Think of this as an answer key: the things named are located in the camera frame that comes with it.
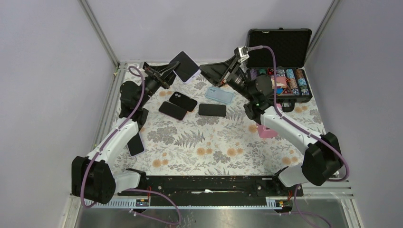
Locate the floral tablecloth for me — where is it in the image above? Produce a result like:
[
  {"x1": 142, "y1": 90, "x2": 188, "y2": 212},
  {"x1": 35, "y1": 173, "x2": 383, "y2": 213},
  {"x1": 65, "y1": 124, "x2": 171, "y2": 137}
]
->
[{"x1": 111, "y1": 76, "x2": 303, "y2": 175}]

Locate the phone in purple case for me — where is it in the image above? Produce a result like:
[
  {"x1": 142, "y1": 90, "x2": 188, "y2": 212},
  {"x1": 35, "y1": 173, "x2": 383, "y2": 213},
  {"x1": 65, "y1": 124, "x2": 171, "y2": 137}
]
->
[{"x1": 127, "y1": 133, "x2": 145, "y2": 157}]

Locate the playing cards deck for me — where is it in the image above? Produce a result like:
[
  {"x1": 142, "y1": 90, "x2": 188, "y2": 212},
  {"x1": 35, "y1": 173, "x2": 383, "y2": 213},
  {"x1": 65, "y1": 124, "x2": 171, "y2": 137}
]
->
[{"x1": 276, "y1": 76, "x2": 288, "y2": 89}]

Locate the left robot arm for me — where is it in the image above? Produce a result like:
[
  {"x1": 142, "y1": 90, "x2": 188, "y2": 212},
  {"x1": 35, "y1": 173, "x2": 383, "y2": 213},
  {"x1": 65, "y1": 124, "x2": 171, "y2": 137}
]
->
[{"x1": 71, "y1": 61, "x2": 180, "y2": 208}]

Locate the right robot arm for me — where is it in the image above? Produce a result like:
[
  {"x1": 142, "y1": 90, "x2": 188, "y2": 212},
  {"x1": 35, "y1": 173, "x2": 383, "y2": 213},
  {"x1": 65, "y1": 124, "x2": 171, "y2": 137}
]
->
[{"x1": 200, "y1": 57, "x2": 348, "y2": 196}]

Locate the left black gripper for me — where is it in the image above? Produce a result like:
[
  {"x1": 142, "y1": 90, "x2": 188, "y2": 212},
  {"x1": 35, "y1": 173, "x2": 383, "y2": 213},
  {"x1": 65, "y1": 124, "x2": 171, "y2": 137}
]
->
[{"x1": 138, "y1": 62, "x2": 183, "y2": 107}]

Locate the black poker chip case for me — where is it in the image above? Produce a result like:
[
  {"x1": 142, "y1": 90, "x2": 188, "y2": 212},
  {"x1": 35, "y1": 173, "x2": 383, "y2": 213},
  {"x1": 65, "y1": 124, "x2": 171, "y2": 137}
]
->
[{"x1": 246, "y1": 28, "x2": 313, "y2": 112}]

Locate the pink box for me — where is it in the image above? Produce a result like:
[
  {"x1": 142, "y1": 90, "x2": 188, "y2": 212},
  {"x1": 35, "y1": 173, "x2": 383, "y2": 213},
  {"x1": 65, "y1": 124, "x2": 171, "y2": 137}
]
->
[{"x1": 256, "y1": 124, "x2": 278, "y2": 138}]

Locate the black phone case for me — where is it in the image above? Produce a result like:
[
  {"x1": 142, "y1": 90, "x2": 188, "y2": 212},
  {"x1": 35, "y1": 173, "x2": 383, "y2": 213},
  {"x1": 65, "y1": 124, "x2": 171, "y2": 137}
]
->
[{"x1": 169, "y1": 92, "x2": 198, "y2": 112}]

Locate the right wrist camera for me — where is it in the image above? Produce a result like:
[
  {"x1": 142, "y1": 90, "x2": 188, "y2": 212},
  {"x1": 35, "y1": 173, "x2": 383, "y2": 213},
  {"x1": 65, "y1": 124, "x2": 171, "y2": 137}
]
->
[{"x1": 234, "y1": 46, "x2": 250, "y2": 64}]

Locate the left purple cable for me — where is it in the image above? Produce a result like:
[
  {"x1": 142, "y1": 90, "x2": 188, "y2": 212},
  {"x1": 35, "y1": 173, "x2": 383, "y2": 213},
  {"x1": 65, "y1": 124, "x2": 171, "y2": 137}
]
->
[{"x1": 80, "y1": 65, "x2": 183, "y2": 226}]

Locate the light blue phone case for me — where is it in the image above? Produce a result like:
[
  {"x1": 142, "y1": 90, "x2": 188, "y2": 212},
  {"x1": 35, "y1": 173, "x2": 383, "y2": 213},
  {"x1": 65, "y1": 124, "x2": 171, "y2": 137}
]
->
[{"x1": 205, "y1": 87, "x2": 234, "y2": 105}]

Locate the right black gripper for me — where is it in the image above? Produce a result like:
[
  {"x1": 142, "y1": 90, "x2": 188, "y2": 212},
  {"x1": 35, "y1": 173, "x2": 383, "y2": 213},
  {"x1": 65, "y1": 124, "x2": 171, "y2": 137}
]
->
[{"x1": 197, "y1": 56, "x2": 255, "y2": 102}]

